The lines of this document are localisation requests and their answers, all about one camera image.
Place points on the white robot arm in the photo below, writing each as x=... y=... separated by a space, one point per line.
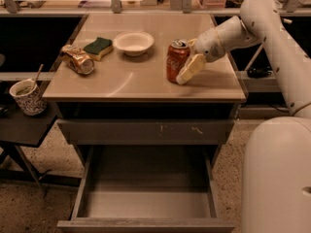
x=277 y=161

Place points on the black side table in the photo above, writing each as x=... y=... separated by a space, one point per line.
x=18 y=130

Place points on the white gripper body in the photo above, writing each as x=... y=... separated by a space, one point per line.
x=208 y=46

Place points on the crushed gold soda can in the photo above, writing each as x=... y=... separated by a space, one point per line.
x=77 y=59

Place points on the wooden stir stick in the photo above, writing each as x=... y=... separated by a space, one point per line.
x=37 y=76

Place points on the grey drawer cabinet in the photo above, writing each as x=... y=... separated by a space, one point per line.
x=128 y=100

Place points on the patterned paper cup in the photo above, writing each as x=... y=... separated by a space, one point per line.
x=28 y=97

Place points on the white rod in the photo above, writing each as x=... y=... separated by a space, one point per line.
x=260 y=48

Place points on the black object on shelf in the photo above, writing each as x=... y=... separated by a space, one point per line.
x=258 y=73

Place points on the green yellow sponge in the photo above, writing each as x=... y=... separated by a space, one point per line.
x=98 y=48

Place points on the red coke can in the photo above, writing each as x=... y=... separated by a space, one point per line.
x=177 y=55

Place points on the white paper bowl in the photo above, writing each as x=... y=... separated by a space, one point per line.
x=134 y=43

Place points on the open grey middle drawer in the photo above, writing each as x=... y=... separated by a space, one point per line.
x=146 y=189

